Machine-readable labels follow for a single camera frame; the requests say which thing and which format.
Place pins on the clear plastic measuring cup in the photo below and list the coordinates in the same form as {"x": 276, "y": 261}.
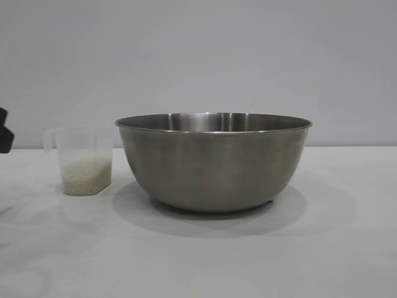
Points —
{"x": 83, "y": 142}

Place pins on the large stainless steel bowl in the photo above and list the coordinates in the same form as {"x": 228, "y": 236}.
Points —
{"x": 214, "y": 164}

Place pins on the white uncooked rice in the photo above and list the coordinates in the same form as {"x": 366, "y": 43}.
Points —
{"x": 86, "y": 177}

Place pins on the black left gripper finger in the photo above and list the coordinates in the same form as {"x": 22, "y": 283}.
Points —
{"x": 6, "y": 139}

